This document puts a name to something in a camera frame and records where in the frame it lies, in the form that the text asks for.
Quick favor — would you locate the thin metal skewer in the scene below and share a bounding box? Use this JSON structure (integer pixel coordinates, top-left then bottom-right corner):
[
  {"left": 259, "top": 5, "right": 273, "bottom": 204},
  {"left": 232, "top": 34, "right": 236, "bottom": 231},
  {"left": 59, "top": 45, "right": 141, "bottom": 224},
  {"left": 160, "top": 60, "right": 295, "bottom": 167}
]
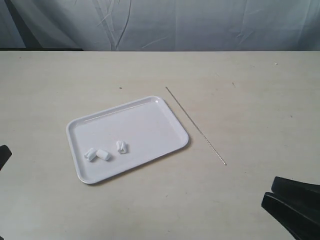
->
[{"left": 165, "top": 86, "right": 228, "bottom": 166}]

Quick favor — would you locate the white plastic tray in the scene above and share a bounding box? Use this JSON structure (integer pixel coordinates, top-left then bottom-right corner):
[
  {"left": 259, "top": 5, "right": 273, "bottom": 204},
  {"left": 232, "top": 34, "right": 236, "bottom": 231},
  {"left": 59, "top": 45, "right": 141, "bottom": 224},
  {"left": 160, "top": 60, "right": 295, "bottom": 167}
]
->
[{"left": 66, "top": 96, "right": 189, "bottom": 185}]

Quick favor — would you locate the white backdrop curtain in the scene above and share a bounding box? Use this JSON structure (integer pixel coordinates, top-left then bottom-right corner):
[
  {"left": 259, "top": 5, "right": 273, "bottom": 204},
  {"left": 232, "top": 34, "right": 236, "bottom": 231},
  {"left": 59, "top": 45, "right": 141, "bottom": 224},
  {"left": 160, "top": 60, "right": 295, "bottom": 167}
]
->
[{"left": 0, "top": 0, "right": 320, "bottom": 52}]

